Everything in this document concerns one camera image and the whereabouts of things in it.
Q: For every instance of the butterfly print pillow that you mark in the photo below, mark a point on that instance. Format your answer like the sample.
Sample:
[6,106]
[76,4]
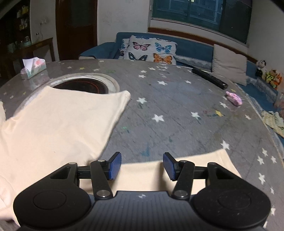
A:
[151,49]

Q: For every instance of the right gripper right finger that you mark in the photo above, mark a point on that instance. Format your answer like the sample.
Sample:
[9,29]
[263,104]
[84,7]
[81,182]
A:
[182,172]

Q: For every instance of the panda plush toy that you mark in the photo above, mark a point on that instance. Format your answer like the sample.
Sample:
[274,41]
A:
[261,68]

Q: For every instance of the pale clothes pile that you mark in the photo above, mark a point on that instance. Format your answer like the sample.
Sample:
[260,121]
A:
[274,121]

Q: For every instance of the grey star tablecloth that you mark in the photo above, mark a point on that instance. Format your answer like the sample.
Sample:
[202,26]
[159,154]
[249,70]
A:
[177,115]

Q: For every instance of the small butterfly pillow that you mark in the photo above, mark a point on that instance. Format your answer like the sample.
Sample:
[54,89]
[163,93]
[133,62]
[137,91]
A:
[123,48]

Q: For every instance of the dark wooden door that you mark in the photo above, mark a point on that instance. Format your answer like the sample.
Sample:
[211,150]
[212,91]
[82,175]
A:
[76,27]

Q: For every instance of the grey beige cushion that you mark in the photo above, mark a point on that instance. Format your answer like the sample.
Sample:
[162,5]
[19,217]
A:
[229,65]

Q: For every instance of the wooden side cabinet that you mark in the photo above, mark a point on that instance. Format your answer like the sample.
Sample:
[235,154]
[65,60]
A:
[22,53]

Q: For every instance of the blue sofa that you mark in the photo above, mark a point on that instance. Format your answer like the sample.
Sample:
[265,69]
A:
[197,54]

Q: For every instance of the dark window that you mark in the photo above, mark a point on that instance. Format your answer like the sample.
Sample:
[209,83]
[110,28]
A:
[228,17]

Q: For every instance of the pink crumpled object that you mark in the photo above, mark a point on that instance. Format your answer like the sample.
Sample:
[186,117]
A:
[234,99]

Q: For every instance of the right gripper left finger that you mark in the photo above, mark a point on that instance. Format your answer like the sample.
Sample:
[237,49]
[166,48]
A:
[102,172]

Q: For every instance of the orange plush toy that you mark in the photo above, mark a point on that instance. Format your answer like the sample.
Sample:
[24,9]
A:
[278,81]

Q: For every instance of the cream fleece garment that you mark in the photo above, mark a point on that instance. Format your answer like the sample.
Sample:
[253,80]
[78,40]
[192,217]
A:
[62,126]

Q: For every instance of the dark shelf with items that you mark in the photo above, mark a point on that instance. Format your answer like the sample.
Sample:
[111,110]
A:
[15,27]

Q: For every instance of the black remote control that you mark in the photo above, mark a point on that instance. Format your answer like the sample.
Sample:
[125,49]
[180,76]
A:
[217,82]

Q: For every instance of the round induction cooktop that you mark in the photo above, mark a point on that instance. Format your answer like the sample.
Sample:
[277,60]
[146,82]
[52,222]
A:
[86,82]

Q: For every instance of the tissue box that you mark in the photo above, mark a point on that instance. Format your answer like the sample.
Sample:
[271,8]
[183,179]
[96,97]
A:
[32,67]

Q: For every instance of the yellow vest plush bear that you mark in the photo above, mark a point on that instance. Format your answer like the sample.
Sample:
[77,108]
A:
[271,78]

